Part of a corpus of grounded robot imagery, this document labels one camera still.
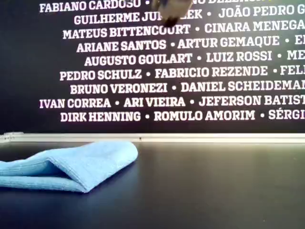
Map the light blue microfiber cloth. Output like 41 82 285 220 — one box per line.
0 140 139 193

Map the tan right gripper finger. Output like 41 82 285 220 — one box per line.
153 0 191 27

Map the black banner with white names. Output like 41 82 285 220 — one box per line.
0 0 305 134

